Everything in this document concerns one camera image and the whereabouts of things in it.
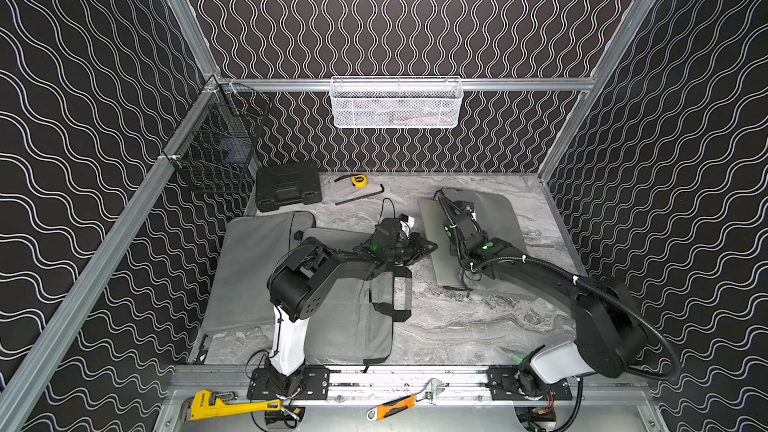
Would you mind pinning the grey zippered laptop bag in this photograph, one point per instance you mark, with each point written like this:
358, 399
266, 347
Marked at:
498, 216

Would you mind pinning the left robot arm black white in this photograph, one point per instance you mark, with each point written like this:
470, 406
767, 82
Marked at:
299, 285

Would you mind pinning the white wire mesh basket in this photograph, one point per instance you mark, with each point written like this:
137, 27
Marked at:
392, 102

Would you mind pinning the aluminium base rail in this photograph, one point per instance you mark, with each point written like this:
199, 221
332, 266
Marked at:
464, 385

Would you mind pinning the yellow tape measure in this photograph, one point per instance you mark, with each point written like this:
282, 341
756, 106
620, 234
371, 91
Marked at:
357, 180

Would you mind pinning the black plastic tool case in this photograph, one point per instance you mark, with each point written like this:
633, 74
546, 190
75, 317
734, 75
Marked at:
287, 184

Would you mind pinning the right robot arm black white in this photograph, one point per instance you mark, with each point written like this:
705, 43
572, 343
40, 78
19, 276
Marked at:
612, 337

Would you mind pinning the orange adjustable wrench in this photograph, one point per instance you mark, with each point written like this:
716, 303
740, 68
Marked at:
428, 393

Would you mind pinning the silver laptop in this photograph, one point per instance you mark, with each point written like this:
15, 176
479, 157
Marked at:
448, 272

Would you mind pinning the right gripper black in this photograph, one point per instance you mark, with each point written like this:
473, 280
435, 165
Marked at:
452, 223

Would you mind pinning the black wire basket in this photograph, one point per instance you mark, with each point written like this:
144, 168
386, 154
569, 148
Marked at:
218, 155

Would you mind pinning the yellow pipe wrench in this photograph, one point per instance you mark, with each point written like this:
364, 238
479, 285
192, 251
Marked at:
206, 405

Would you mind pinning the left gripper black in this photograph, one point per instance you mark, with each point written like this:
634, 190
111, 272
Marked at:
411, 245

